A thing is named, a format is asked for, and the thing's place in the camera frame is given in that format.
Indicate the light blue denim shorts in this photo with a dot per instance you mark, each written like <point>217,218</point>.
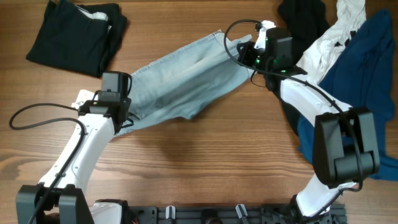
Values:
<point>184,82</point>

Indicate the folded black garment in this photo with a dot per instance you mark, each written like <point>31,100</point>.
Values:
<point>79,38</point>

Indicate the black crumpled garment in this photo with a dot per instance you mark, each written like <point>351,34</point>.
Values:
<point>306,21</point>

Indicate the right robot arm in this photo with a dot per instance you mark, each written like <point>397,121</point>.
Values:
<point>344,139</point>

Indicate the dark blue shirt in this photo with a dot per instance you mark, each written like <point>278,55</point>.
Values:
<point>362,77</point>

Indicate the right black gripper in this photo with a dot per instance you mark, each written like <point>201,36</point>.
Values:
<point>244,52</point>

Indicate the black mounting rail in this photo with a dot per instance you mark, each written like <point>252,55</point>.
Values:
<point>265,214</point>

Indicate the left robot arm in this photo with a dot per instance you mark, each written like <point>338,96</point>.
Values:
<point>59,196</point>

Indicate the white crumpled shirt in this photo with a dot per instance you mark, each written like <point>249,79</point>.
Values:
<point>324,52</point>

